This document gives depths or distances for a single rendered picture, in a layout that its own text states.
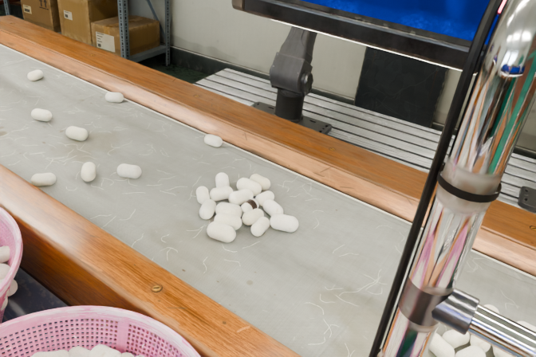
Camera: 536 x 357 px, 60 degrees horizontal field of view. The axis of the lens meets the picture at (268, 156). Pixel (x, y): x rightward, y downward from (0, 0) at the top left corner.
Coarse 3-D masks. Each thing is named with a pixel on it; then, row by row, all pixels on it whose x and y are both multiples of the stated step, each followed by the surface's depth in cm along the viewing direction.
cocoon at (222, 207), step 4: (220, 204) 62; (224, 204) 62; (228, 204) 62; (232, 204) 62; (216, 208) 62; (220, 208) 61; (224, 208) 61; (228, 208) 61; (232, 208) 61; (236, 208) 61; (240, 208) 62; (216, 212) 62; (220, 212) 61; (224, 212) 61; (228, 212) 61; (232, 212) 61; (236, 212) 61; (240, 212) 62; (240, 216) 62
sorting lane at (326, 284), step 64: (0, 64) 101; (0, 128) 77; (64, 128) 79; (128, 128) 82; (192, 128) 84; (64, 192) 64; (128, 192) 65; (192, 192) 67; (320, 192) 70; (192, 256) 56; (256, 256) 57; (320, 256) 58; (384, 256) 59; (256, 320) 48; (320, 320) 49
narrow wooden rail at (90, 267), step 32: (0, 192) 59; (32, 192) 59; (32, 224) 54; (64, 224) 55; (32, 256) 56; (64, 256) 51; (96, 256) 51; (128, 256) 51; (64, 288) 54; (96, 288) 49; (128, 288) 47; (160, 288) 48; (192, 288) 48; (160, 320) 44; (192, 320) 45; (224, 320) 45; (160, 352) 46; (224, 352) 42; (256, 352) 42; (288, 352) 43
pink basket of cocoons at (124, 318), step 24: (48, 312) 43; (72, 312) 44; (96, 312) 44; (120, 312) 44; (0, 336) 41; (24, 336) 43; (48, 336) 44; (72, 336) 44; (96, 336) 45; (120, 336) 44; (144, 336) 44; (168, 336) 43
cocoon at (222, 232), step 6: (216, 222) 58; (210, 228) 58; (216, 228) 58; (222, 228) 57; (228, 228) 57; (210, 234) 58; (216, 234) 57; (222, 234) 57; (228, 234) 57; (234, 234) 58; (222, 240) 57; (228, 240) 57
